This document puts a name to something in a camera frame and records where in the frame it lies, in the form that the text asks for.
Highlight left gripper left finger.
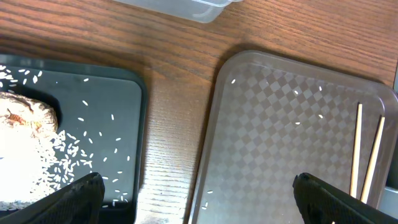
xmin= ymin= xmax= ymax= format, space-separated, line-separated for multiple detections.
xmin=1 ymin=172 xmax=105 ymax=224

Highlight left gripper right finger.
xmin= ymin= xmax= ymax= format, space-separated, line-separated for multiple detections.
xmin=292 ymin=172 xmax=397 ymax=224

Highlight white rice pile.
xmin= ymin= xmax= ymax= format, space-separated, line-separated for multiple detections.
xmin=0 ymin=64 xmax=131 ymax=211

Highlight wooden chopstick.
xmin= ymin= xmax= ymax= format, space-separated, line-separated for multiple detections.
xmin=349 ymin=103 xmax=363 ymax=198
xmin=361 ymin=116 xmax=385 ymax=203

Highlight brown mushroom scrap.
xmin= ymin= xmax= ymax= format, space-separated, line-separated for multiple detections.
xmin=1 ymin=91 xmax=58 ymax=139

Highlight grey dishwasher rack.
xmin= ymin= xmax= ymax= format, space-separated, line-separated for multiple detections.
xmin=379 ymin=68 xmax=397 ymax=218

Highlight black plastic tray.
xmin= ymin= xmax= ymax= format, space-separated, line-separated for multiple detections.
xmin=1 ymin=55 xmax=147 ymax=223

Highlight brown serving tray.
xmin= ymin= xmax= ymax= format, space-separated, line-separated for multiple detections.
xmin=189 ymin=50 xmax=397 ymax=223

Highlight clear plastic bin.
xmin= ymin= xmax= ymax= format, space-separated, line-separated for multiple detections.
xmin=116 ymin=0 xmax=242 ymax=24

